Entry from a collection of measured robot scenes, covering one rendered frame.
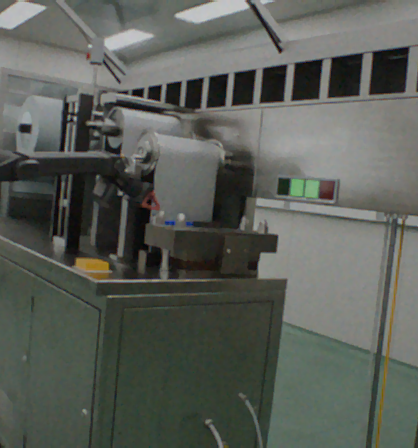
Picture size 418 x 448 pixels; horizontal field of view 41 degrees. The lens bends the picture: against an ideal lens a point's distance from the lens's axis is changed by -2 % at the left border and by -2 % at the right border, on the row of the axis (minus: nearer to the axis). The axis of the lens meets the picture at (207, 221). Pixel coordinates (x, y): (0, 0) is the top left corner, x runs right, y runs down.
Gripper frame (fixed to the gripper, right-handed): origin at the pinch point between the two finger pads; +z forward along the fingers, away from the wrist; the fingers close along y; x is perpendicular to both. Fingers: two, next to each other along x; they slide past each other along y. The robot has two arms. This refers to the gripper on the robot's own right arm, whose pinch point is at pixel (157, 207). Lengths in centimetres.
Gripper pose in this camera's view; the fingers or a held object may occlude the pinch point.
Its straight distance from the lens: 178.3
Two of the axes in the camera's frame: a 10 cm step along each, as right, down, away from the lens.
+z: 6.4, 5.4, 5.5
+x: 4.8, -8.4, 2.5
